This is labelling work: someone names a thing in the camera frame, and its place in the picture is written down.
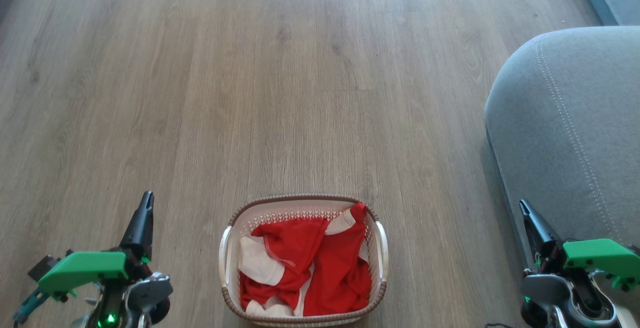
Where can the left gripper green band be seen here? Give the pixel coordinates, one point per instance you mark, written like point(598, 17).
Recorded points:
point(80, 268)

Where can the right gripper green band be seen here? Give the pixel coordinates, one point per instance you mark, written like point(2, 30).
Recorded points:
point(597, 258)

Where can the red and white garment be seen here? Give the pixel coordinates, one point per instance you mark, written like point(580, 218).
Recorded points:
point(330, 268)

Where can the grey fabric sofa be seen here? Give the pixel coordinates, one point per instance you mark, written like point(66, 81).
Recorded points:
point(570, 133)

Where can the white plastic laundry basket brown rim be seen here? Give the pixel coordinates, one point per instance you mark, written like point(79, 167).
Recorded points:
point(230, 248)

